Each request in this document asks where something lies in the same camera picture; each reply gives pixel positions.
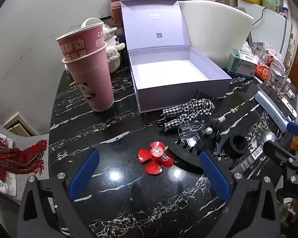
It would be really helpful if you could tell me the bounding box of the light blue flat device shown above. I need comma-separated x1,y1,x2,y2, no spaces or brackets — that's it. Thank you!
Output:
254,83,297,133

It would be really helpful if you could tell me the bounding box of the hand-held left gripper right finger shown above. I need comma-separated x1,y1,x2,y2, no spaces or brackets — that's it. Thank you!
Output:
200,151,282,238

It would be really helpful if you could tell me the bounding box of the black white checked scrunchie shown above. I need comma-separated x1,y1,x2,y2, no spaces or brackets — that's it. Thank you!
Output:
163,98,215,132

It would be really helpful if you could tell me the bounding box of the red flower hair clip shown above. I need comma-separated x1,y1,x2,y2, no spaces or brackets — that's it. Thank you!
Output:
138,141,175,175

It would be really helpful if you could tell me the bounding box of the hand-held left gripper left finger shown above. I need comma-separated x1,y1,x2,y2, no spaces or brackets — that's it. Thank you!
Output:
17,149,101,238

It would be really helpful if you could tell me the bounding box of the lavender gift box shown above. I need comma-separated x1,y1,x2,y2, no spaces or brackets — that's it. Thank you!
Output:
119,0,232,114

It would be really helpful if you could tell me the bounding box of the black lace bow with pearl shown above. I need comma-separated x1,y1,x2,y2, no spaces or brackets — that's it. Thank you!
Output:
196,116,226,154

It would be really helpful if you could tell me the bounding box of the clear plastic hair clip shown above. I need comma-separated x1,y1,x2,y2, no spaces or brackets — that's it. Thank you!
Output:
177,120,201,145

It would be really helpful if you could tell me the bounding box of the red plaid scarf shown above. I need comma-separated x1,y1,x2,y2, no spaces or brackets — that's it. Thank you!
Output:
0,139,48,181

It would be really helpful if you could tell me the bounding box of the black ring band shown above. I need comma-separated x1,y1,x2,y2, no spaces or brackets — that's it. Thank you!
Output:
229,133,250,153

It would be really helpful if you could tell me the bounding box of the clear glass cup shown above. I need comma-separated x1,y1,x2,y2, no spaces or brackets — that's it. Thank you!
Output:
251,42,269,65

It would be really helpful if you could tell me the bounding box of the smoky transparent container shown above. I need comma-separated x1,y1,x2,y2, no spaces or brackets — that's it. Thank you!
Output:
195,89,218,103

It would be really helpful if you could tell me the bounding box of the red packet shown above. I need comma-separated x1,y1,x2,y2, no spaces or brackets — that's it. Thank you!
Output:
254,64,270,81

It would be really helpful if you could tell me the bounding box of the black hair claw clip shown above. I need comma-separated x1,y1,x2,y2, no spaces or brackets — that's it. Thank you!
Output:
167,140,206,171

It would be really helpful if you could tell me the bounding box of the white cartoon kettle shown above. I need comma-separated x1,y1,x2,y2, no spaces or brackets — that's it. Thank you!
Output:
81,17,126,73

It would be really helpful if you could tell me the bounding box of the black cable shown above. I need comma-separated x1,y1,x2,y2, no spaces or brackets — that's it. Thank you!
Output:
251,6,269,29

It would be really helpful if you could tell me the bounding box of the green white medicine box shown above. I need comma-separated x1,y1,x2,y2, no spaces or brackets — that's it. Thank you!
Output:
226,48,259,77

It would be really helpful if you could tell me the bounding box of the black rectangular box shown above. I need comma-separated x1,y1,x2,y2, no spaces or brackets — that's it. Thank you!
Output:
230,146,265,176

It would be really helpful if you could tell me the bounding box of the cartoon glass mug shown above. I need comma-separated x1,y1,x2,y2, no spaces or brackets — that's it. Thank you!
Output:
262,62,292,100

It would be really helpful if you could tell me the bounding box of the pink paper cup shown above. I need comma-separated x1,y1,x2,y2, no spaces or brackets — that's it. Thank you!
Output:
56,22,107,62
63,43,115,112

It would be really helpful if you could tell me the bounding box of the white foam sheet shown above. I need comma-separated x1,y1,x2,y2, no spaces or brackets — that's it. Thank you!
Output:
178,0,254,68

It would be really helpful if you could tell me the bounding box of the jar with red contents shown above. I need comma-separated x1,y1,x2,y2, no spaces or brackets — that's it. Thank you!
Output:
110,0,122,28

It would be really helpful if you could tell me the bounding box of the white refrigerator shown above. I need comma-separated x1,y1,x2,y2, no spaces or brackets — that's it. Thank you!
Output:
237,0,295,62

